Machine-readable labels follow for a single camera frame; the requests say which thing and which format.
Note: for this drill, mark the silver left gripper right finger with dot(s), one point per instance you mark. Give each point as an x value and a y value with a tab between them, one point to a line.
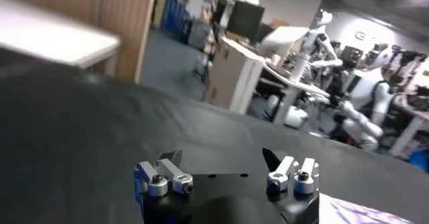
285	170

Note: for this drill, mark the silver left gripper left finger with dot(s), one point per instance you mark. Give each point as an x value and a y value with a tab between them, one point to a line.
177	176

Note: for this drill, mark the lilac t-shirt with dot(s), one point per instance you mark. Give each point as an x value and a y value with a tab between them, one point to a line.
355	212

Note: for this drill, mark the white humanoid robot raised arm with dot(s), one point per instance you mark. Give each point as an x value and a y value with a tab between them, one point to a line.
318	44

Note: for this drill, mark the white standing desk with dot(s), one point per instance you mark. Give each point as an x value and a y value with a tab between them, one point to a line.
291	88

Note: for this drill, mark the large black table cover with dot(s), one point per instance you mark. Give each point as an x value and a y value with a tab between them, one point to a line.
100	121

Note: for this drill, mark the tall white cardboard box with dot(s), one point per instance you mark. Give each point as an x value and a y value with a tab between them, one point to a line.
231	77

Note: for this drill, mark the white humanoid robot with base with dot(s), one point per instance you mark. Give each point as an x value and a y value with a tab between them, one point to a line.
363	88

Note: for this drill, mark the white open laptop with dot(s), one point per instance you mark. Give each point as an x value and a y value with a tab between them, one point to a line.
285	41

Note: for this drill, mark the black monitor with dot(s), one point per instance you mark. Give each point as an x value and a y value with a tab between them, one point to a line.
246	20

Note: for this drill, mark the wooden partition screen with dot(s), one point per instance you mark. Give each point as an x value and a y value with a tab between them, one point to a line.
100	7

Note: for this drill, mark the white table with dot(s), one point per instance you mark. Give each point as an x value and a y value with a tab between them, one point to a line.
50	41

